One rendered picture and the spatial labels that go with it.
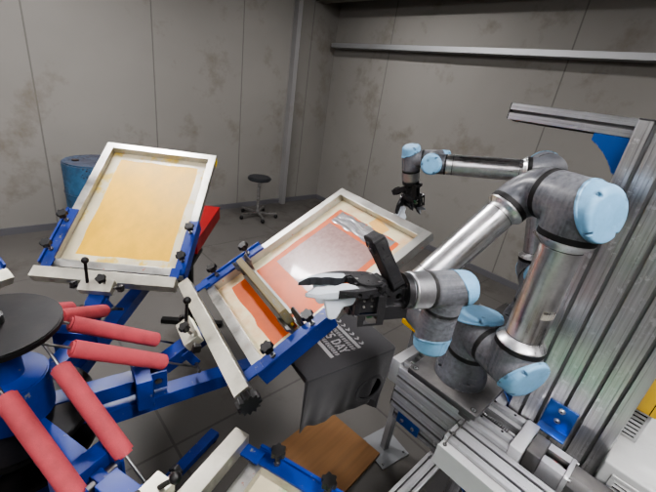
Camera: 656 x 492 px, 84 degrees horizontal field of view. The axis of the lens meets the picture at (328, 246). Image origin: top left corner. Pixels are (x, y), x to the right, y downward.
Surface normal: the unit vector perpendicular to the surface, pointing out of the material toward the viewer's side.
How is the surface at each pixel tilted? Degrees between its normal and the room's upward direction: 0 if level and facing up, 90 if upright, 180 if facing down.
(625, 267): 90
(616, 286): 90
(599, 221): 82
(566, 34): 90
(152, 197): 32
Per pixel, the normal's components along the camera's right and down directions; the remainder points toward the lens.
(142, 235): 0.15, -0.55
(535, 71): -0.73, 0.18
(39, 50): 0.66, 0.38
